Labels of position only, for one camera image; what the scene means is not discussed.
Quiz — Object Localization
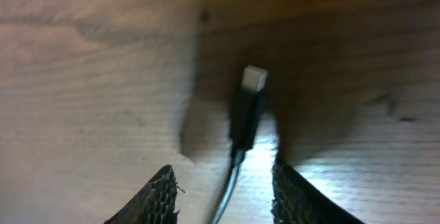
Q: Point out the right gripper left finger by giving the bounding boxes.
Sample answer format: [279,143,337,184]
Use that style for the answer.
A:
[104,164,179,224]

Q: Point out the black USB charging cable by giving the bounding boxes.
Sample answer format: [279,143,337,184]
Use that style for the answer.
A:
[208,65,268,224]

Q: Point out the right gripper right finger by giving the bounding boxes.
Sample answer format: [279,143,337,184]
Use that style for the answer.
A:
[272,155,363,224]

